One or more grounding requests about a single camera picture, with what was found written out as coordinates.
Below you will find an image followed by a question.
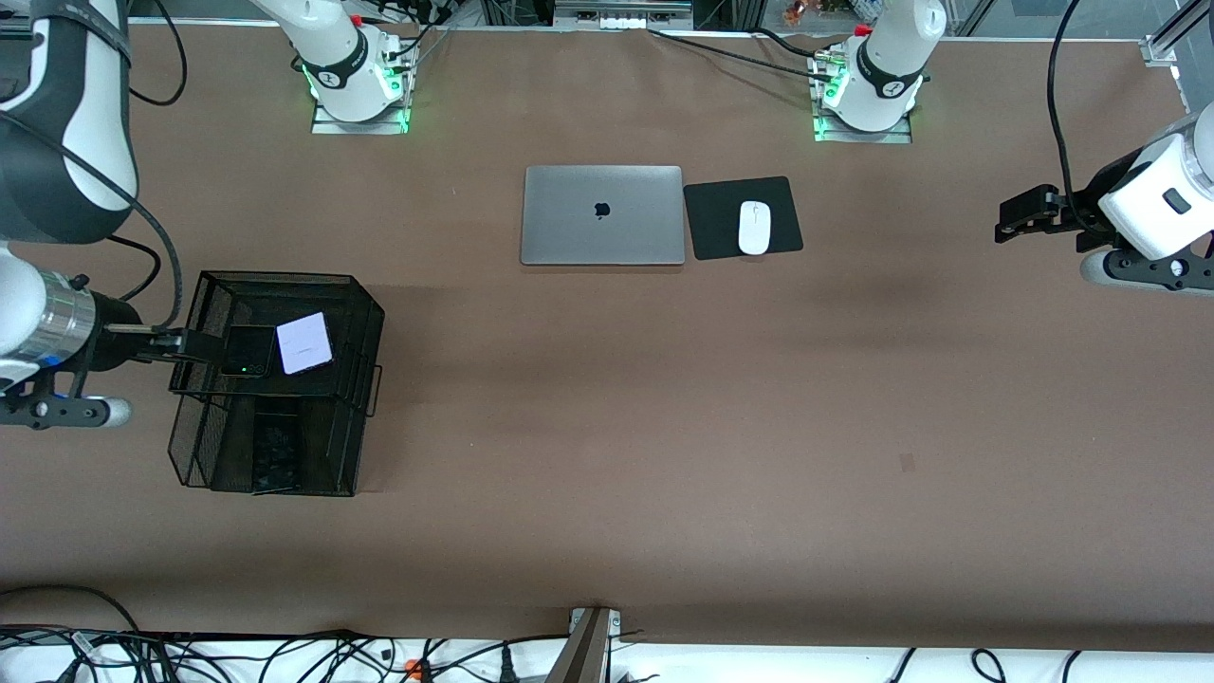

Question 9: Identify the small black flip phone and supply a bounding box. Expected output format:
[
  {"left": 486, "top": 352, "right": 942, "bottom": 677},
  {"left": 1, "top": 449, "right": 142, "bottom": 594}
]
[{"left": 220, "top": 325, "right": 281, "bottom": 378}]

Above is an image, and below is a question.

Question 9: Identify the lavender white flip phone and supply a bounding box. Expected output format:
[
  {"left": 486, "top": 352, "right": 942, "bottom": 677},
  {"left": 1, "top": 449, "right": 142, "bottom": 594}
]
[{"left": 276, "top": 312, "right": 334, "bottom": 376}]

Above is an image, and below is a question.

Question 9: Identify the long black smartphone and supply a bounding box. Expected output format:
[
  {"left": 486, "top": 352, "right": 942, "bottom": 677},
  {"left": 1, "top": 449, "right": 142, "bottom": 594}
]
[{"left": 251, "top": 422, "right": 306, "bottom": 494}]

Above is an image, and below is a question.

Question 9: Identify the white computer mouse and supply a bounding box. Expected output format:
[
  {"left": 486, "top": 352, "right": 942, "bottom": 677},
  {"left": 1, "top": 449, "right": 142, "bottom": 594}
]
[{"left": 738, "top": 200, "right": 772, "bottom": 256}]

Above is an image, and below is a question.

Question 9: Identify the black mouse pad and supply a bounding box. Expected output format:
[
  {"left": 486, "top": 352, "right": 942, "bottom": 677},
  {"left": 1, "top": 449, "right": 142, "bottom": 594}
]
[{"left": 683, "top": 175, "right": 804, "bottom": 261}]

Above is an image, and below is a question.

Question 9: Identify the silver closed laptop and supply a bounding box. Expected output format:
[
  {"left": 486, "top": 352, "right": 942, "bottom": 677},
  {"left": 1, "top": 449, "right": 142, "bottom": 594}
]
[{"left": 520, "top": 165, "right": 686, "bottom": 267}]

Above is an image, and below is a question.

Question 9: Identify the white power strip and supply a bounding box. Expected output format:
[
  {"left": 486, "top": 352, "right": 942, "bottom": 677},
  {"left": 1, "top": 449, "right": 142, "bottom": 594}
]
[{"left": 555, "top": 0, "right": 693, "bottom": 31}]

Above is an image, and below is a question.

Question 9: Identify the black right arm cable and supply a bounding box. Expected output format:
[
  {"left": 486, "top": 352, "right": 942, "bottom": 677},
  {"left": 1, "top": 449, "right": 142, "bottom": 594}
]
[{"left": 0, "top": 0, "right": 188, "bottom": 333}]

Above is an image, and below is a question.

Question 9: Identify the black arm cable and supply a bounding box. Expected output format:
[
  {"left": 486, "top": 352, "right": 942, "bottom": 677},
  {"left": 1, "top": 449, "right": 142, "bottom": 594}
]
[
  {"left": 0, "top": 0, "right": 188, "bottom": 333},
  {"left": 1046, "top": 0, "right": 1084, "bottom": 212}
]

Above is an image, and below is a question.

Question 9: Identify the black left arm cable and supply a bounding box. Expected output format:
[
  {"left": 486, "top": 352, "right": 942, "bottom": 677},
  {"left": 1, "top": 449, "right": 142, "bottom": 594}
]
[{"left": 1046, "top": 0, "right": 1084, "bottom": 212}]

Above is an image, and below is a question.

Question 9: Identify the black wire mesh two-tier tray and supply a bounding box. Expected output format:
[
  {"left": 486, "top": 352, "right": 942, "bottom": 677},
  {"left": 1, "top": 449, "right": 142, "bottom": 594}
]
[{"left": 168, "top": 270, "right": 385, "bottom": 497}]

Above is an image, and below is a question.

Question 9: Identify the aluminium frame profile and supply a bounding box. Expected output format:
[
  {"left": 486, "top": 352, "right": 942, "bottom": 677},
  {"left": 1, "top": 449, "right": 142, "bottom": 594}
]
[{"left": 1141, "top": 0, "right": 1214, "bottom": 67}]

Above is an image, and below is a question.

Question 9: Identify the short black table cable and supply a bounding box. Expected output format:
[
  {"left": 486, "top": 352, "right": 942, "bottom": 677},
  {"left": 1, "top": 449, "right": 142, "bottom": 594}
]
[{"left": 754, "top": 27, "right": 836, "bottom": 60}]

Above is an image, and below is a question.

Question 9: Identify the long black table cable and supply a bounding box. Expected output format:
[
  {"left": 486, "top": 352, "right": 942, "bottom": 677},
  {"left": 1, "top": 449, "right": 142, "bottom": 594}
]
[{"left": 648, "top": 28, "right": 831, "bottom": 84}]

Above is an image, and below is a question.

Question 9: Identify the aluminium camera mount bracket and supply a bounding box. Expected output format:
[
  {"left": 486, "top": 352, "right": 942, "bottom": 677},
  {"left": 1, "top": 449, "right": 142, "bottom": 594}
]
[{"left": 545, "top": 607, "right": 622, "bottom": 683}]

